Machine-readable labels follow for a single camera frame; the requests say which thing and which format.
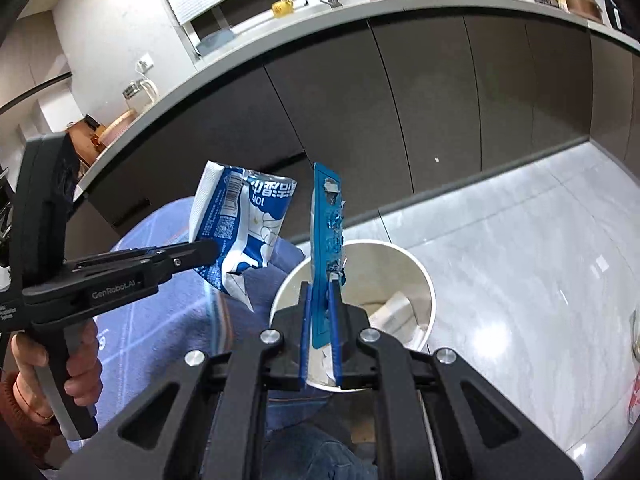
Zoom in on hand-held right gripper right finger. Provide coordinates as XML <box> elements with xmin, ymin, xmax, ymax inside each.
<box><xmin>327</xmin><ymin>280</ymin><xmax>586</xmax><ymax>480</ymax></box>

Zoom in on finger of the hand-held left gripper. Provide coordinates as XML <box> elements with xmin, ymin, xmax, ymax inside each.
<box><xmin>62</xmin><ymin>238</ymin><xmax>218</xmax><ymax>283</ymax></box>

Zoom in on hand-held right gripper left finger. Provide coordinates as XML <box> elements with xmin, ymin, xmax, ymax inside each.
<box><xmin>57</xmin><ymin>282</ymin><xmax>316</xmax><ymax>480</ymax></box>

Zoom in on blue and white milk carton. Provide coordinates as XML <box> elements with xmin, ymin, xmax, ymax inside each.
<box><xmin>189</xmin><ymin>160</ymin><xmax>298</xmax><ymax>311</ymax></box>

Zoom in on tan cardboard box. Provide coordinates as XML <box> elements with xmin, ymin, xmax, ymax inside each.
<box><xmin>369</xmin><ymin>291</ymin><xmax>420</xmax><ymax>346</ymax></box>

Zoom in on blue blister pack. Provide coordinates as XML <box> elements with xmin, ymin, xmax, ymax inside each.
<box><xmin>307</xmin><ymin>161</ymin><xmax>347</xmax><ymax>351</ymax></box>

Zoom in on white paper bin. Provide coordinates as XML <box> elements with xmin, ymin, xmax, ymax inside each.
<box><xmin>269</xmin><ymin>240</ymin><xmax>435</xmax><ymax>393</ymax></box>

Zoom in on person's left forearm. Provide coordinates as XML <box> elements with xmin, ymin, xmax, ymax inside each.
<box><xmin>0</xmin><ymin>370</ymin><xmax>61</xmax><ymax>467</ymax></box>

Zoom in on person's left hand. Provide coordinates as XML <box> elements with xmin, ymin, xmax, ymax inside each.
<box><xmin>10</xmin><ymin>319</ymin><xmax>104</xmax><ymax>428</ymax></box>

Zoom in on wooden cutting board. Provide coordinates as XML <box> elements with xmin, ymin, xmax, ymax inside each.
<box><xmin>65</xmin><ymin>115</ymin><xmax>106</xmax><ymax>166</ymax></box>

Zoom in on person's leg in jeans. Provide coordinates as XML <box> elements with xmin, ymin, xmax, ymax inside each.
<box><xmin>262</xmin><ymin>395</ymin><xmax>381</xmax><ymax>480</ymax></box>

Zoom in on pink basket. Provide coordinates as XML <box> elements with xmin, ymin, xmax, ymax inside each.
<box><xmin>97</xmin><ymin>109</ymin><xmax>138</xmax><ymax>148</ymax></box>

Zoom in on dark kitchen cabinets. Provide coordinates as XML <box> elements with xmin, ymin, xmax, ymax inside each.
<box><xmin>65</xmin><ymin>10</ymin><xmax>640</xmax><ymax>241</ymax></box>

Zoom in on grey kitchen countertop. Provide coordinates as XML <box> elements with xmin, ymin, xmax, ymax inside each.
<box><xmin>75</xmin><ymin>0</ymin><xmax>640</xmax><ymax>196</ymax></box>

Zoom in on copper-coloured pot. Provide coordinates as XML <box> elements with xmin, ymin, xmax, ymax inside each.
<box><xmin>565</xmin><ymin>0</ymin><xmax>603</xmax><ymax>23</ymax></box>

